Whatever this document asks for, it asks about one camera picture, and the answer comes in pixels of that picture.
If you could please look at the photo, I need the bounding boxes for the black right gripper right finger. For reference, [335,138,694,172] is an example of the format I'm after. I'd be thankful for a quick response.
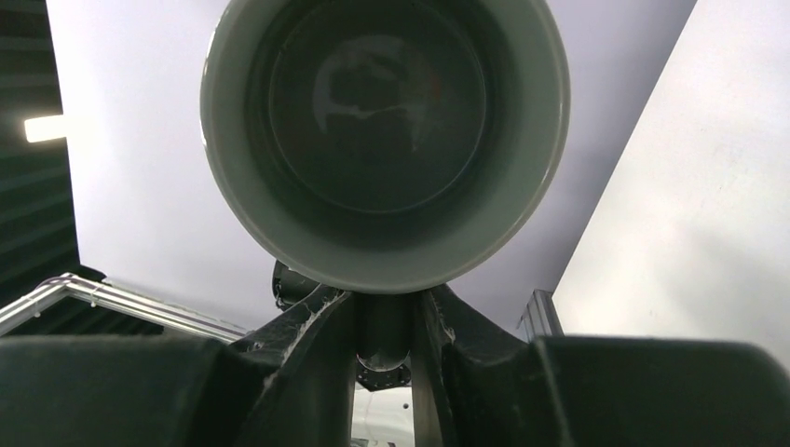
[412,286,789,446]

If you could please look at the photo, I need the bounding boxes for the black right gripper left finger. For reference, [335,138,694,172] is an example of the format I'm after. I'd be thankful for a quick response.
[1,287,355,446]

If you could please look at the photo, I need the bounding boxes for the sage green mug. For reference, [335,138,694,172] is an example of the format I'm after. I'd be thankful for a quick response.
[199,0,571,373]

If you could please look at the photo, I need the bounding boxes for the aluminium rail frame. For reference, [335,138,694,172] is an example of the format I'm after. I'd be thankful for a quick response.
[1,273,250,344]

